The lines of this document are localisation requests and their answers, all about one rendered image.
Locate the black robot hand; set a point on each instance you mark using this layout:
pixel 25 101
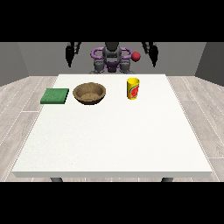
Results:
pixel 69 54
pixel 153 54

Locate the small red ball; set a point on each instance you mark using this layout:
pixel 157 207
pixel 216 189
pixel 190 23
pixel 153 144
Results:
pixel 136 56

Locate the yellow cup with melon print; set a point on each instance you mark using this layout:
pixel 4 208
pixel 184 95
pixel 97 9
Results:
pixel 133 89

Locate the brown wooden bowl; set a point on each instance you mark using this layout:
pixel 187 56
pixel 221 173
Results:
pixel 89 94

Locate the green square pad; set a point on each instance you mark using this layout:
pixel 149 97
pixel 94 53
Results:
pixel 54 96

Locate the grey robot trunk purple rings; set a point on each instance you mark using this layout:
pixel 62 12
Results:
pixel 111 58

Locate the dark table leg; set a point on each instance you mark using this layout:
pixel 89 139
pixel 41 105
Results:
pixel 56 179
pixel 167 179

